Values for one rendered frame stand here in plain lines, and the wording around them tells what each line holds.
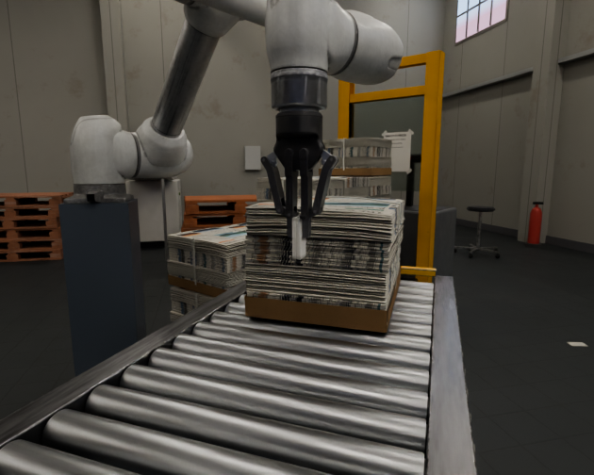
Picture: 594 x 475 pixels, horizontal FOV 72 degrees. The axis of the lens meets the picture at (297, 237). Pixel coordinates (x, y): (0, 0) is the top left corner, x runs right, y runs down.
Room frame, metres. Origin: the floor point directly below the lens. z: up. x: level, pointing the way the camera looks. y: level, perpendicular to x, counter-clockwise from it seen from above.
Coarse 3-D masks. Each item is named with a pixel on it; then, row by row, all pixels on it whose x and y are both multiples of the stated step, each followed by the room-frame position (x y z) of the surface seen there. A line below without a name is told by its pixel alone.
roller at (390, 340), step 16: (224, 320) 0.81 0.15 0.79; (240, 320) 0.80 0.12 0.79; (256, 320) 0.80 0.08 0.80; (272, 320) 0.79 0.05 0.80; (320, 336) 0.74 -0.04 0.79; (336, 336) 0.73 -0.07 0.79; (352, 336) 0.73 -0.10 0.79; (368, 336) 0.72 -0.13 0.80; (384, 336) 0.71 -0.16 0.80; (400, 336) 0.71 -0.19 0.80; (416, 336) 0.71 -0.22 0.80
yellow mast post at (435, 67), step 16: (432, 64) 2.76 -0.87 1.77; (432, 80) 2.76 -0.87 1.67; (432, 96) 2.76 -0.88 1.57; (432, 112) 2.75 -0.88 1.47; (432, 128) 2.75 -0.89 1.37; (432, 144) 2.75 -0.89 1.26; (432, 160) 2.74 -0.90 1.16; (432, 176) 2.74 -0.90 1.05; (432, 192) 2.74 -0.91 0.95; (432, 208) 2.74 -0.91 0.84; (432, 224) 2.76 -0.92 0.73; (432, 240) 2.77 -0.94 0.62; (432, 256) 2.79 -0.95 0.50
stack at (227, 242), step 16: (240, 224) 2.03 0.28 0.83; (176, 240) 1.68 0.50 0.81; (192, 240) 1.61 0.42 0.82; (208, 240) 1.57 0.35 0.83; (224, 240) 1.57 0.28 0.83; (240, 240) 1.57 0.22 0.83; (176, 256) 1.69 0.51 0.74; (192, 256) 1.63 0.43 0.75; (208, 256) 1.57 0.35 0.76; (224, 256) 1.50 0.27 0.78; (240, 256) 1.55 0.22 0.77; (176, 272) 1.69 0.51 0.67; (192, 272) 1.62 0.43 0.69; (208, 272) 1.56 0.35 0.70; (224, 272) 1.51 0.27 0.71; (240, 272) 1.56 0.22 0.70; (176, 288) 1.69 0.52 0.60; (224, 288) 1.51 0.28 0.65; (176, 304) 1.71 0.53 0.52; (192, 304) 1.63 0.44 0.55
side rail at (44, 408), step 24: (240, 288) 1.01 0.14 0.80; (192, 312) 0.84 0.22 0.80; (168, 336) 0.71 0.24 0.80; (120, 360) 0.61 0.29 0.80; (144, 360) 0.63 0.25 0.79; (72, 384) 0.54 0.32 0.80; (96, 384) 0.54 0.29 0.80; (24, 408) 0.48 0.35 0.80; (48, 408) 0.48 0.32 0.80; (72, 408) 0.50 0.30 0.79; (0, 432) 0.43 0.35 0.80; (24, 432) 0.44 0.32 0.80
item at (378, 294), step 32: (256, 224) 0.79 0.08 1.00; (320, 224) 0.75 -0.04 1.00; (352, 224) 0.73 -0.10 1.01; (384, 224) 0.71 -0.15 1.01; (256, 256) 0.80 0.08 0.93; (288, 256) 0.77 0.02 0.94; (320, 256) 0.76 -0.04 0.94; (352, 256) 0.74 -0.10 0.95; (384, 256) 0.72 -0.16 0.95; (256, 288) 0.80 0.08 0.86; (288, 288) 0.78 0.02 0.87; (320, 288) 0.76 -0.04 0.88; (352, 288) 0.74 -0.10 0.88; (384, 288) 0.72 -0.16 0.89
